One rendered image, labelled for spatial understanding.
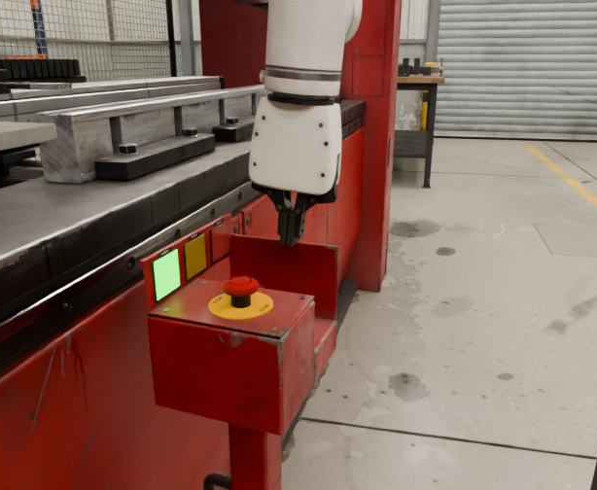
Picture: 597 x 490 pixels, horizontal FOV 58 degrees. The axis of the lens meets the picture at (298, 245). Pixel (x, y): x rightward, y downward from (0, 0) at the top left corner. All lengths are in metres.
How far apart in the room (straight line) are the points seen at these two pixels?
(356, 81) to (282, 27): 1.81
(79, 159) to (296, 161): 0.33
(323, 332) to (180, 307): 0.20
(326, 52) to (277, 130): 0.10
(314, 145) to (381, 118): 1.79
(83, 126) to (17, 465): 0.44
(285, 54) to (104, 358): 0.40
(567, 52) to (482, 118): 1.26
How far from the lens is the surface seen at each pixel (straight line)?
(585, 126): 8.21
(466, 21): 7.91
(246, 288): 0.58
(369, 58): 2.38
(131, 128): 0.92
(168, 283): 0.63
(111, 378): 0.71
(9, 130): 0.35
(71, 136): 0.80
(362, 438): 1.67
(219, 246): 0.72
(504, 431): 1.80
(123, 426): 0.76
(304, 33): 0.58
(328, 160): 0.60
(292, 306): 0.60
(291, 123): 0.61
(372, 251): 2.51
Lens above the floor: 1.04
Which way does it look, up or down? 19 degrees down
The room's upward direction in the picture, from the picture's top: straight up
